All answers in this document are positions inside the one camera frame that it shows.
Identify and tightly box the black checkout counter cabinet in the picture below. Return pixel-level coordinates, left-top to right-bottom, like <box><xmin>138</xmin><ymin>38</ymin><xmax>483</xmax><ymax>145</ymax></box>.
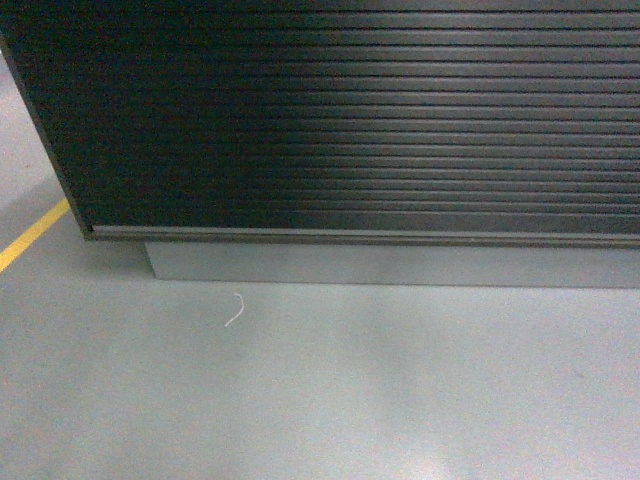
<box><xmin>1</xmin><ymin>1</ymin><xmax>639</xmax><ymax>289</ymax></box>

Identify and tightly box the white string scrap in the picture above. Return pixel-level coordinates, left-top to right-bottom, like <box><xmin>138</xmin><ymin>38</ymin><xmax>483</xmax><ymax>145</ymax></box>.
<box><xmin>224</xmin><ymin>292</ymin><xmax>245</xmax><ymax>328</ymax></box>

